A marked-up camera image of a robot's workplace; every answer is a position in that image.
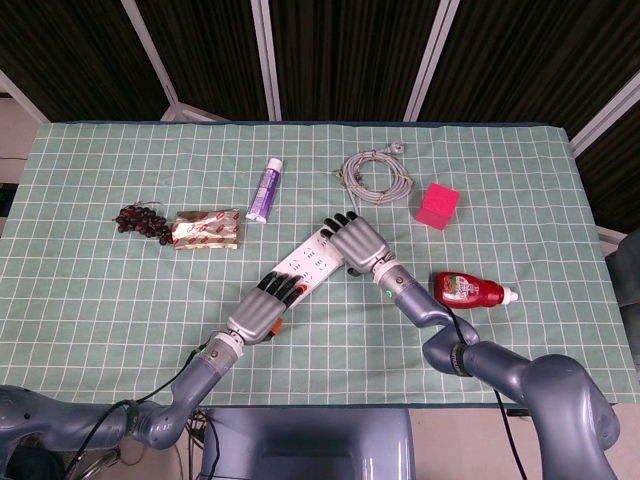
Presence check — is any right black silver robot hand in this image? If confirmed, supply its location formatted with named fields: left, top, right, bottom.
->
left=319, top=211, right=396, bottom=278

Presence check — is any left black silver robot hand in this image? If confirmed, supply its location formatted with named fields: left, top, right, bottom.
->
left=227, top=269, right=309, bottom=346

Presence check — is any white power strip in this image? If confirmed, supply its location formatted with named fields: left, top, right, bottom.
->
left=269, top=225, right=351, bottom=301

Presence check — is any pink sponge cube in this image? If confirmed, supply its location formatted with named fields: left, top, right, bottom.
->
left=408, top=181, right=462, bottom=232

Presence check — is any gold foil snack bag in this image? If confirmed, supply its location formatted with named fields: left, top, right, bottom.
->
left=171, top=207, right=242, bottom=251

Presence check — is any purple toothpaste tube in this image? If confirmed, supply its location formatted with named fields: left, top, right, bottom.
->
left=244, top=157, right=285, bottom=224

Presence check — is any red ketchup bottle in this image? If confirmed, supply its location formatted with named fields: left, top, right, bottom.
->
left=433, top=270, right=520, bottom=309

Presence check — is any green checked tablecloth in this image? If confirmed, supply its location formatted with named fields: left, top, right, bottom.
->
left=0, top=121, right=621, bottom=407

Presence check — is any blue-grey robot torso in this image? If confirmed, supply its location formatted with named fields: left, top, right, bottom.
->
left=201, top=407, right=415, bottom=480

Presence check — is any dark red grape bunch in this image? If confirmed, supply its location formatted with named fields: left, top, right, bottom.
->
left=113, top=200, right=174, bottom=247

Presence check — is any dark chair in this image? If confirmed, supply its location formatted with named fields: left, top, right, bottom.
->
left=606, top=228, right=640, bottom=351

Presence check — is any grey cable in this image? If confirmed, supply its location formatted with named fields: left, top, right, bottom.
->
left=332, top=142, right=416, bottom=215

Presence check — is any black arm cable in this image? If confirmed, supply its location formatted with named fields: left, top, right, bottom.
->
left=442, top=302, right=527, bottom=480
left=69, top=343, right=210, bottom=480

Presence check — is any white partition frame post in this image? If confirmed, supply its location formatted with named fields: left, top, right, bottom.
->
left=0, top=67, right=51, bottom=124
left=403, top=0, right=460, bottom=122
left=121, top=0, right=221, bottom=123
left=251, top=0, right=282, bottom=122
left=569, top=69, right=640, bottom=157

